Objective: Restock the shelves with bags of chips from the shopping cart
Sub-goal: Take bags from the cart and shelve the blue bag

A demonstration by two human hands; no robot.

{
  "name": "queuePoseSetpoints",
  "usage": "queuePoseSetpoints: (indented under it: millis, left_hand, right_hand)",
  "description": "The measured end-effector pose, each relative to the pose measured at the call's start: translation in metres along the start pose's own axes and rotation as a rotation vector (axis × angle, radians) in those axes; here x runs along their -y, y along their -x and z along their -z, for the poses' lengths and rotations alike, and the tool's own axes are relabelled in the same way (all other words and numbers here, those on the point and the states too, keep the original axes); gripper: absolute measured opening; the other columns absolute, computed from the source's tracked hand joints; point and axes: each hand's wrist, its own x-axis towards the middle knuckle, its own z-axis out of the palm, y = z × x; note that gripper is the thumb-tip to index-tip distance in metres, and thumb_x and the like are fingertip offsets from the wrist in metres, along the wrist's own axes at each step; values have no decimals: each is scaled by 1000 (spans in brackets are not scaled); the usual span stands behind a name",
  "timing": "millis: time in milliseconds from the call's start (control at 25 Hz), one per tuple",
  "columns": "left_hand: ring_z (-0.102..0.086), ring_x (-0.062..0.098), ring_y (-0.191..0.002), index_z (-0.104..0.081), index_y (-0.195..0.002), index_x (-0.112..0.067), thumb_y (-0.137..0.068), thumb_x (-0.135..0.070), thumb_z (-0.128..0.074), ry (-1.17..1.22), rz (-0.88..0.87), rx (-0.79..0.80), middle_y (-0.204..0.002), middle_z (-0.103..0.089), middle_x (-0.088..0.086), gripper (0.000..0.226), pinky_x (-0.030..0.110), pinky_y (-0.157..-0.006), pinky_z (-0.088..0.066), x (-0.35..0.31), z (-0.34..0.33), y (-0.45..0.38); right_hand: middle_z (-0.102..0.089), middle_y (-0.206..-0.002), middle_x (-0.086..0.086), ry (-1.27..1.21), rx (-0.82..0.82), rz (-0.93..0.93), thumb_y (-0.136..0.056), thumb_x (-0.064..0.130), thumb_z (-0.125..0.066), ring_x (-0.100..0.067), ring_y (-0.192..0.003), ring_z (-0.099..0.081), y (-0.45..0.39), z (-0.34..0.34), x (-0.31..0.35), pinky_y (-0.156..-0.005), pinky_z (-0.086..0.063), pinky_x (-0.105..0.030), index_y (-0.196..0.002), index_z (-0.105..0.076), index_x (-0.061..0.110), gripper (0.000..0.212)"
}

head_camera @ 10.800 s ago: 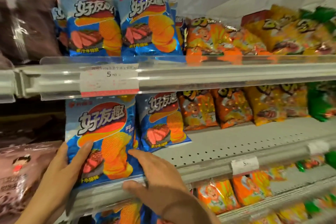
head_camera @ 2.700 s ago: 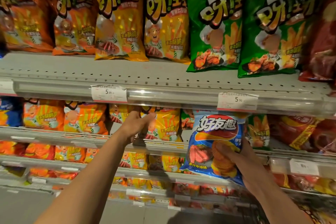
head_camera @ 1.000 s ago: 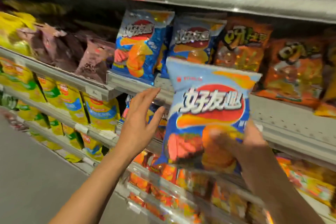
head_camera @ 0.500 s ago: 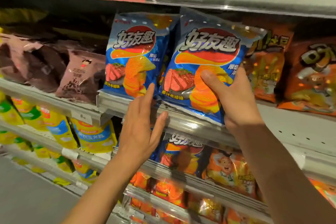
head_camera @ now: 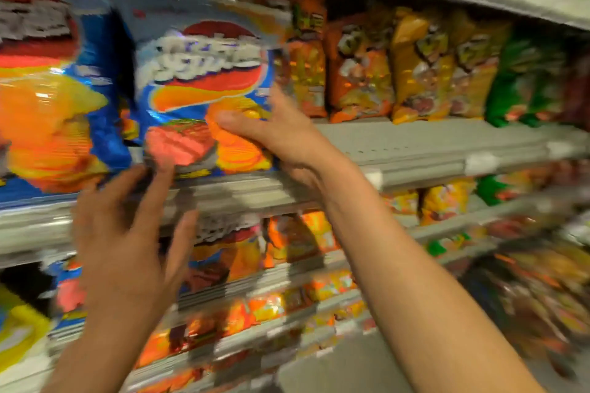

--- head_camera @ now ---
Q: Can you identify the yellow snack bag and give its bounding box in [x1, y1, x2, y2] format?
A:
[391, 7, 456, 125]
[448, 15, 511, 120]
[419, 180, 476, 226]

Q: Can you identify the row of small orange packets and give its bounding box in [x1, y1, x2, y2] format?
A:
[134, 268, 376, 393]

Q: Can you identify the orange snack bag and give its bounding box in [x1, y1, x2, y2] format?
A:
[324, 14, 398, 125]
[276, 0, 329, 120]
[264, 211, 341, 269]

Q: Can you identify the green snack bag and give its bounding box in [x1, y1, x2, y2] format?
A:
[485, 30, 568, 129]
[476, 173, 509, 207]

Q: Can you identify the dark red snack bag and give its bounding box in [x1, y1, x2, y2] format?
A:
[563, 51, 590, 132]

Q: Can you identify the person's left hand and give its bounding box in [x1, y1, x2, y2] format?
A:
[72, 161, 200, 321]

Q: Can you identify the person's right hand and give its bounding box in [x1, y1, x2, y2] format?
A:
[216, 83, 366, 198]

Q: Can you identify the person's left forearm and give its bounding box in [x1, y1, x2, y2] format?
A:
[42, 312, 172, 393]

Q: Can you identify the yellow packet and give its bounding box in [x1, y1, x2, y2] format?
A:
[0, 286, 52, 374]

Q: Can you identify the person's right forearm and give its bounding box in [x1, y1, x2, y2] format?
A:
[318, 162, 547, 393]

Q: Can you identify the pile of mixed snack packets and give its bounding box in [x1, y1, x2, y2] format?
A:
[461, 213, 590, 379]

